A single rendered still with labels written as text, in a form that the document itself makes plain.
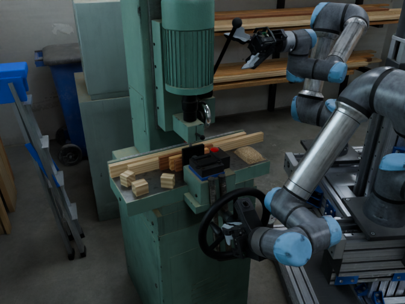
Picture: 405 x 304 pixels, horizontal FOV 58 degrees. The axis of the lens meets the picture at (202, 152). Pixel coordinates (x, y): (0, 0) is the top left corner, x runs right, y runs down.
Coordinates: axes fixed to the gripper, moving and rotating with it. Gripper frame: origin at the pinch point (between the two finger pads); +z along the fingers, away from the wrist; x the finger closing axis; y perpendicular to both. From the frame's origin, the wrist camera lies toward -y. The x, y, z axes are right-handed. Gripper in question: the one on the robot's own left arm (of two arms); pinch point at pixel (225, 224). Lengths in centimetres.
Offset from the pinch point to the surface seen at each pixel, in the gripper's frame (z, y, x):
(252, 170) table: 21.0, -12.5, 26.2
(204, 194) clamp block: 10.9, -9.3, -0.4
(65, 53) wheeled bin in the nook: 191, -117, -14
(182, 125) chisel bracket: 25.9, -34.9, 2.8
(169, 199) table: 21.6, -9.1, -9.5
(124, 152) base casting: 70, -30, -11
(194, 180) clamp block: 12.5, -14.7, -2.0
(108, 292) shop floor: 106, 43, -26
